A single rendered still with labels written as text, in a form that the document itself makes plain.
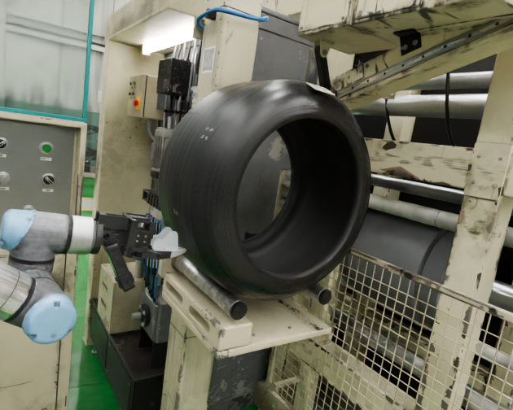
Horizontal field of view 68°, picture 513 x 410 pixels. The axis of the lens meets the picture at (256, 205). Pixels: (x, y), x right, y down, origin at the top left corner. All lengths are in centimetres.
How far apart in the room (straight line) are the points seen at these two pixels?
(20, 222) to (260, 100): 51
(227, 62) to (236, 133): 44
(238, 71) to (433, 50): 54
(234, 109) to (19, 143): 76
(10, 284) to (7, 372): 91
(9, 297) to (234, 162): 45
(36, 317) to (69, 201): 78
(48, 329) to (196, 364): 81
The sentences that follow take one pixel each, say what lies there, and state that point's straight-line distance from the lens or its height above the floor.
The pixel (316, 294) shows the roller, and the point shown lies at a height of 90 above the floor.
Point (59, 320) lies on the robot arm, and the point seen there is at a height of 97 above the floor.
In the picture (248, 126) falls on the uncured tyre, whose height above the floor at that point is 132.
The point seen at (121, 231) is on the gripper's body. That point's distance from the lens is 84.
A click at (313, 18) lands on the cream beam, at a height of 168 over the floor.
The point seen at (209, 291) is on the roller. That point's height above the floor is 90.
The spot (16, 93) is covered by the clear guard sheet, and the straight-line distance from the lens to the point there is 135.
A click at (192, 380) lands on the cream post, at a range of 147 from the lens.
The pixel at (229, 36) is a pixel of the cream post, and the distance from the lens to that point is 123.
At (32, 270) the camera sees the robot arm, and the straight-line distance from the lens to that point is 81.
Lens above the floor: 129
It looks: 9 degrees down
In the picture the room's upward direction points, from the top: 8 degrees clockwise
